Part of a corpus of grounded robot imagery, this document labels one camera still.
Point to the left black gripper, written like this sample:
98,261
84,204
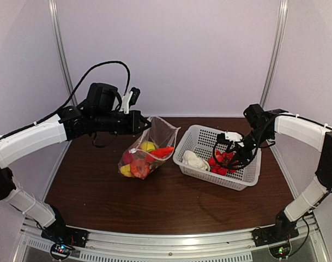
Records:
133,128

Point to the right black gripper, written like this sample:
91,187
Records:
241,153

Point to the red lychee bunch toy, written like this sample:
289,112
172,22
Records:
217,164

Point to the clear dotted zip bag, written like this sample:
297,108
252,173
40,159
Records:
161,132

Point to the yellow lemon toy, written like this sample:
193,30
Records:
148,146

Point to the orange carrot toy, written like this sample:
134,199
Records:
161,153

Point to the red bell pepper toy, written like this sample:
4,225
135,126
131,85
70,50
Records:
127,158

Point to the white cauliflower toy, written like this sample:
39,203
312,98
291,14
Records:
193,160

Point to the green leafy vegetable toy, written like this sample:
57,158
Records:
154,165

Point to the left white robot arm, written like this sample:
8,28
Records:
66,124

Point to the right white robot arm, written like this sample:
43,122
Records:
315,137

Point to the white plastic basket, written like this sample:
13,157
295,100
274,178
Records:
201,141

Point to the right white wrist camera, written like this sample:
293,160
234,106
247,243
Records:
229,136

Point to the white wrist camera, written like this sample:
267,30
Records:
129,100
229,136

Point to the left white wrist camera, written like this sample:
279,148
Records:
129,100

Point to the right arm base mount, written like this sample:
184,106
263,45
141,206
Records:
274,237

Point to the curved aluminium front rail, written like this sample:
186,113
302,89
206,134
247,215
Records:
236,245

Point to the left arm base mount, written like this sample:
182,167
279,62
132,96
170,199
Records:
65,240

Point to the left aluminium frame post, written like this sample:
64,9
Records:
60,45

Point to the aluminium frame post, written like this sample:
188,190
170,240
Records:
278,39
60,45

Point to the right aluminium frame post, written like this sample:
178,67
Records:
278,39

